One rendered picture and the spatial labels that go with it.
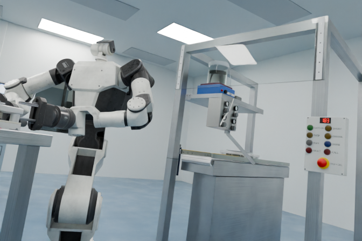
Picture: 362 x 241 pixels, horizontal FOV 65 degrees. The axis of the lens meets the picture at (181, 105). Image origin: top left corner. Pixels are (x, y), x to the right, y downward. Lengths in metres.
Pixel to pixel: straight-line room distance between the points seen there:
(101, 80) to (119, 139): 5.59
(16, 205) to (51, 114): 0.40
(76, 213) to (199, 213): 1.10
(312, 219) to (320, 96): 0.59
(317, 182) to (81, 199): 1.06
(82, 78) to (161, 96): 6.06
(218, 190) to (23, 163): 1.47
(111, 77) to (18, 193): 0.73
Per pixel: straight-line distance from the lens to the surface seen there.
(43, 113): 1.15
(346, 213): 5.01
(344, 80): 5.20
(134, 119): 1.19
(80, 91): 1.49
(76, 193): 1.24
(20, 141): 0.85
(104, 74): 1.42
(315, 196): 1.55
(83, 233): 1.31
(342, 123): 1.47
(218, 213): 2.14
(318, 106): 1.57
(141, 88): 1.29
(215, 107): 1.92
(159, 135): 7.42
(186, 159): 2.04
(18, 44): 6.70
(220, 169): 2.00
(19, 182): 0.89
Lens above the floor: 0.83
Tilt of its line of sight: 9 degrees up
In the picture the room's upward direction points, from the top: 7 degrees clockwise
